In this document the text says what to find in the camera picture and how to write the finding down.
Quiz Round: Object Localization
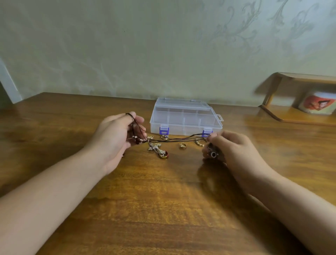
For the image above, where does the person's left hand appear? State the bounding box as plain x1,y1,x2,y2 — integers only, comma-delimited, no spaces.
81,111,148,177

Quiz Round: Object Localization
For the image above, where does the person's right hand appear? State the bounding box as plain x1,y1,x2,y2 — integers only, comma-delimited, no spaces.
202,130,272,195

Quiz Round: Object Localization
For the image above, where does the clear plastic organizer box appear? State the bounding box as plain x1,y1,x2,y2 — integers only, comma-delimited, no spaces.
149,97,225,137

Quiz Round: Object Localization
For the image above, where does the person's left forearm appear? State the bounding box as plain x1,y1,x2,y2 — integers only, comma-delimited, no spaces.
0,147,111,255

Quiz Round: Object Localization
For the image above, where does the person's right forearm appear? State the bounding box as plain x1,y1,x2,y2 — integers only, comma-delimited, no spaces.
244,172,336,255

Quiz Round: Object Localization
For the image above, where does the wooden shelf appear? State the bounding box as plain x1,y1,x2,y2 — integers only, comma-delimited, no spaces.
259,72,336,126

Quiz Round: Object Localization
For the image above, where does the white printed mug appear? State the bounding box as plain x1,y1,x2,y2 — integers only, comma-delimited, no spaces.
298,89,336,115

